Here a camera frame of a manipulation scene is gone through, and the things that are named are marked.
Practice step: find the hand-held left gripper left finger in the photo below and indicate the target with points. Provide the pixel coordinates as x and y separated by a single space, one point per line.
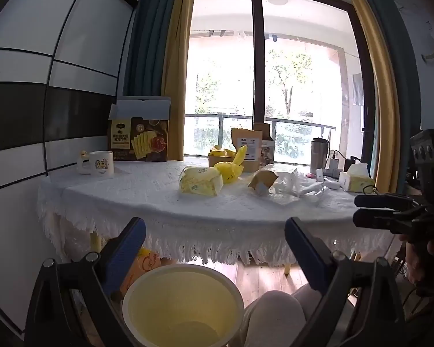
127 249

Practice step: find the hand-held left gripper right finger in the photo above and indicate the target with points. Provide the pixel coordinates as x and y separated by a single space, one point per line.
307 255

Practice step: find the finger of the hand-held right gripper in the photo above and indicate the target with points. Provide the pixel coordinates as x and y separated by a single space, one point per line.
379 201
378 219

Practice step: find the clear plastic packaging bag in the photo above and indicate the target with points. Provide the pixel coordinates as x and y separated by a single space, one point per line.
287 186

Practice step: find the pale yellow plastic bucket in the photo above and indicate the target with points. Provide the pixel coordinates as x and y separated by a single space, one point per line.
182 307

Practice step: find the brown kraft bag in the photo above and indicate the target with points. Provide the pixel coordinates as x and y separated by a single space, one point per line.
264 180

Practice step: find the yellow tissue pack wrapper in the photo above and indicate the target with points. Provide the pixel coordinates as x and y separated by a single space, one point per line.
199 181

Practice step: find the person's right hand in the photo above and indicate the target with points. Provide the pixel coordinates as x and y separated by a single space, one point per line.
417 260

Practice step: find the orange cardboard box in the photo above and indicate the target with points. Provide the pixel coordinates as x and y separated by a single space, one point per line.
144 264

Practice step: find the black power adapter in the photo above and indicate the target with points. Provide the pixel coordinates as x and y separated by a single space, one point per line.
352 163

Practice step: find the white rounded case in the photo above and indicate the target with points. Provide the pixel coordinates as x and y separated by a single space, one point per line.
332 185

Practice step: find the white lace tablecloth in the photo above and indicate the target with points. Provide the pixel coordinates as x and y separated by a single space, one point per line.
148 189

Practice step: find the person's leg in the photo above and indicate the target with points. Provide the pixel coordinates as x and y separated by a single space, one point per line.
275 314

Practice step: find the steel thermos bottle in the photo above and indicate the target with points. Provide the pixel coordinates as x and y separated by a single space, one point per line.
318 155

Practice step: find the white cartoon mug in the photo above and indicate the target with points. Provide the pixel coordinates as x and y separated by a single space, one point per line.
100 164

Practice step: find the yellow curtain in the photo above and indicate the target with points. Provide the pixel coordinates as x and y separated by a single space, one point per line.
177 61
379 79

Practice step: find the white food picture box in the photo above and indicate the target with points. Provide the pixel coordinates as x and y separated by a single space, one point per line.
267 150

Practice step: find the dark cracker box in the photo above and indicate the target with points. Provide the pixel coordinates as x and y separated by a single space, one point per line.
139 137

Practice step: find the yellow plastic bag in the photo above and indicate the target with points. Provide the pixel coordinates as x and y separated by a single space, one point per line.
231 168

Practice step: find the teal curtain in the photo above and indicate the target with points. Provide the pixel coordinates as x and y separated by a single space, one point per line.
152 36
401 61

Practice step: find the brown kraft stand-up pouch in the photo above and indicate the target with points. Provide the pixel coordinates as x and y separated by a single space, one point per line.
246 148

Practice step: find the small open kraft box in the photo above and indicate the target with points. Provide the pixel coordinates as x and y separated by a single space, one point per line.
215 159

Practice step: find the brown cardboard box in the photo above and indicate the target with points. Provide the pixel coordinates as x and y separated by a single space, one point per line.
263 130

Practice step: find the sliding glass door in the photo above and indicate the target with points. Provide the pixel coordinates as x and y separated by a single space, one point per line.
255 61

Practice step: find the black white panelled wardrobe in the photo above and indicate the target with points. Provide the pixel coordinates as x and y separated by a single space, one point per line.
39 79

